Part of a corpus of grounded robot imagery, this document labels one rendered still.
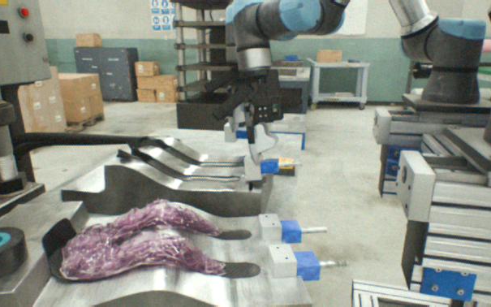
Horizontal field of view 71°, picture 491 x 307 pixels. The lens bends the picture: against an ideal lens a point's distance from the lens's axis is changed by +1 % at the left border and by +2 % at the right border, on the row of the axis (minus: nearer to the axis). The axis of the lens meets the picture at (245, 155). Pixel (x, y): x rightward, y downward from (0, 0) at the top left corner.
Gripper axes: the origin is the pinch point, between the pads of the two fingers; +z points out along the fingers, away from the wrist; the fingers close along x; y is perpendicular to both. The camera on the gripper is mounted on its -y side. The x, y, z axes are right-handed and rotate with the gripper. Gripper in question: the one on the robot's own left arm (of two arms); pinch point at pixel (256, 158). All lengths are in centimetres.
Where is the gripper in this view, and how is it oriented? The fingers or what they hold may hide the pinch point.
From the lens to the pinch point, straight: 81.1
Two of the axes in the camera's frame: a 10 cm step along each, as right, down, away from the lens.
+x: 1.9, -1.7, 9.7
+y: 9.8, -0.8, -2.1
